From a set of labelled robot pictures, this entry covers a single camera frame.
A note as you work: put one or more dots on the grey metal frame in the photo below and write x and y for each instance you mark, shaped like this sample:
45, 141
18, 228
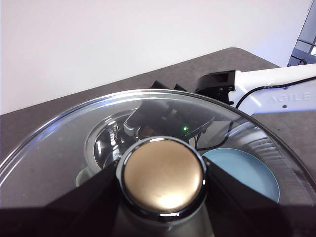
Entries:
306, 47

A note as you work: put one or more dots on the black block on white beam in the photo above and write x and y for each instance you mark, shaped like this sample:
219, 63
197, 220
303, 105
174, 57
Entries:
212, 84

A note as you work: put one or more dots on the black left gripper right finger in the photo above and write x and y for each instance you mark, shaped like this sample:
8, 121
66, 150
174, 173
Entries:
259, 217

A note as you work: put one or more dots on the blue round plate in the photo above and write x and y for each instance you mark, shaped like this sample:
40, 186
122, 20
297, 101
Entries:
237, 168

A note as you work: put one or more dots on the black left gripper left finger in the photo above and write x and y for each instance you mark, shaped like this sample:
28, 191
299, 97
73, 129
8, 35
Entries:
61, 219

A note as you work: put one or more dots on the glass lid with green knob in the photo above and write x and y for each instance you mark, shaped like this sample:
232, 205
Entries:
61, 148

